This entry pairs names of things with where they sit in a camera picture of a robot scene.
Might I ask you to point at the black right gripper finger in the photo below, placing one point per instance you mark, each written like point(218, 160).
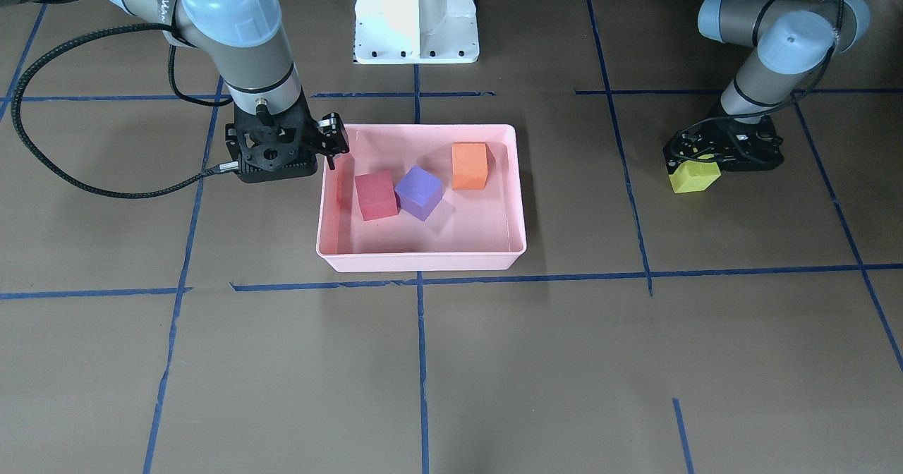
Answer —
point(333, 139)

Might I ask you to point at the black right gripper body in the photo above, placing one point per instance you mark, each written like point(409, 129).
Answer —
point(331, 135)

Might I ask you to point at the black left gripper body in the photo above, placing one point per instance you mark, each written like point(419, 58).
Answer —
point(763, 147)

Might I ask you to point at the yellow foam block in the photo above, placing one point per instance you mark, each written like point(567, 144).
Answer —
point(692, 177)

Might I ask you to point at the red foam block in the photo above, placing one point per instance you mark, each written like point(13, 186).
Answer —
point(376, 195)

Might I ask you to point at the purple foam block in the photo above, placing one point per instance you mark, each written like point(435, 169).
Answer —
point(419, 192)

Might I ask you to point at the orange foam block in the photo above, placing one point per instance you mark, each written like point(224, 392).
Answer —
point(469, 165)

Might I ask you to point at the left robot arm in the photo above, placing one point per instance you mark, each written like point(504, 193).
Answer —
point(789, 41)

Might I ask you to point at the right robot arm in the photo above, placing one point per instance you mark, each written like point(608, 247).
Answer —
point(244, 38)

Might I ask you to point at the pink plastic bin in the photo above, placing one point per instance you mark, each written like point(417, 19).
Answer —
point(468, 230)

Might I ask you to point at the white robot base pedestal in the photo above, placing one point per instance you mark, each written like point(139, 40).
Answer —
point(393, 32)

